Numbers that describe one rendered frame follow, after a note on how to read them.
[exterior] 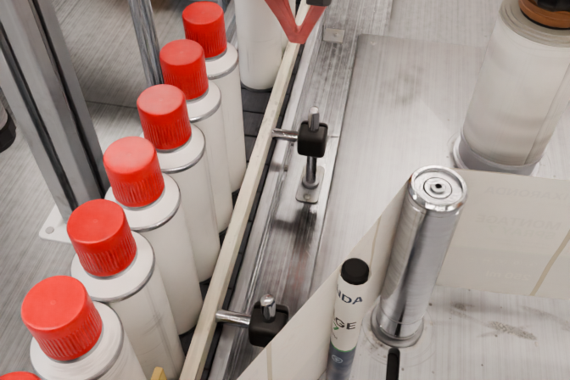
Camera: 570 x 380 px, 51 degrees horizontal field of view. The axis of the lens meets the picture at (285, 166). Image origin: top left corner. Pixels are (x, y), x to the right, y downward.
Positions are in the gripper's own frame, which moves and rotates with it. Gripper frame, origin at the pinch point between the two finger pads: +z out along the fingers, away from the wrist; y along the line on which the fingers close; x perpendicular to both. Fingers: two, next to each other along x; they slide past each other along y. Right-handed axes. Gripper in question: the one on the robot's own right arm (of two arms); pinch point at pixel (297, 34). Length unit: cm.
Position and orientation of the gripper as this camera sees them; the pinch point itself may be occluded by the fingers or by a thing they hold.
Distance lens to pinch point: 57.6
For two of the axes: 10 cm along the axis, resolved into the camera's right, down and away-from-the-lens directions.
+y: 1.9, -7.4, 6.5
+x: -9.8, -1.4, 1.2
